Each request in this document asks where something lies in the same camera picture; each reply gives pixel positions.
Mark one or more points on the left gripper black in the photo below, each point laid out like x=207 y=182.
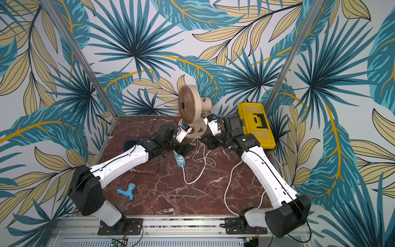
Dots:
x=184 y=152

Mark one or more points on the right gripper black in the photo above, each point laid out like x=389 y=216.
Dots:
x=214 y=141

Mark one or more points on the blue power strip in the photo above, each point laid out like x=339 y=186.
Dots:
x=179 y=159

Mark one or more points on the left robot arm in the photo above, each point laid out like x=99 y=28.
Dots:
x=88 y=182

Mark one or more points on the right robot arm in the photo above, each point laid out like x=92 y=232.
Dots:
x=290 y=210

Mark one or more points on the beige desk fan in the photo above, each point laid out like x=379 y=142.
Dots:
x=193 y=109

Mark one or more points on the small navy blue fan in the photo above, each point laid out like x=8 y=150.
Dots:
x=129 y=144

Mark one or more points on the yellow black toolbox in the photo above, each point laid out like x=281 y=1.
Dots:
x=254 y=121

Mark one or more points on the light blue pipe fitting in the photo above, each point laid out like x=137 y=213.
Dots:
x=128 y=192

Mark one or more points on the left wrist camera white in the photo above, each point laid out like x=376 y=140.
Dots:
x=184 y=129

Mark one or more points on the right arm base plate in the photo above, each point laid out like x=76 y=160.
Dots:
x=239 y=226

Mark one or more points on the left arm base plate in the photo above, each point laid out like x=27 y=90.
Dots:
x=126 y=226

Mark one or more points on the aluminium front rail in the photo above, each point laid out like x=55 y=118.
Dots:
x=171 y=231

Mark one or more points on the left aluminium frame post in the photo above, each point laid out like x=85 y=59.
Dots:
x=60 y=22

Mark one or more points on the aluminium frame post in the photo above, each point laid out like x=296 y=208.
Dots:
x=60 y=22
x=305 y=27

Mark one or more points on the right aluminium frame post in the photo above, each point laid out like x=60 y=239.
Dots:
x=305 y=27

